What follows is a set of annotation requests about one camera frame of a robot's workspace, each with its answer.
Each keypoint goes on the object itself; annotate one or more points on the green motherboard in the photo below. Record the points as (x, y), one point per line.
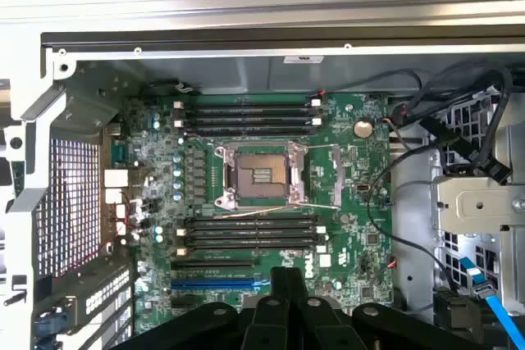
(361, 210)

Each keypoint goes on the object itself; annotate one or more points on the RAM slot white clips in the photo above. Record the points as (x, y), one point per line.
(246, 101)
(246, 121)
(246, 249)
(246, 230)

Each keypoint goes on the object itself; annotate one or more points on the long black expansion slot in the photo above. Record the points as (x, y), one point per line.
(213, 264)

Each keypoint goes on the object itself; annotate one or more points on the short black expansion slot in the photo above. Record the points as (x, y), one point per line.
(183, 303)

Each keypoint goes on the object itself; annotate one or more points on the metal socket cover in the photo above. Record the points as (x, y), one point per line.
(339, 178)

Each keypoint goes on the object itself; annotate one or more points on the open grey PC case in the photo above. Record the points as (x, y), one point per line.
(254, 73)

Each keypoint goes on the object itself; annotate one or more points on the blue card retainer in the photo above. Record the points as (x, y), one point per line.
(51, 323)

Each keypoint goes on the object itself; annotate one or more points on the blue expansion slot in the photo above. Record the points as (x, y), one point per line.
(213, 284)

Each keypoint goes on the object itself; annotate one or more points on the silver rear port block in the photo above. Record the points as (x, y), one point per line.
(117, 178)

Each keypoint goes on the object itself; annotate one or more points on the CPU socket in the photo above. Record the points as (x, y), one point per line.
(262, 174)

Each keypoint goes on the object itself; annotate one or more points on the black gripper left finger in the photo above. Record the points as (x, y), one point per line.
(268, 325)

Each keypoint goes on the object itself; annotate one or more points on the coin cell battery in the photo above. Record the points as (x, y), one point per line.
(363, 128)

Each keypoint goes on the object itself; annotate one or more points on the metal disk bay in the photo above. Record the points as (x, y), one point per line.
(476, 202)

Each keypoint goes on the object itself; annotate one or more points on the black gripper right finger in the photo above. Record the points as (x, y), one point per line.
(320, 325)

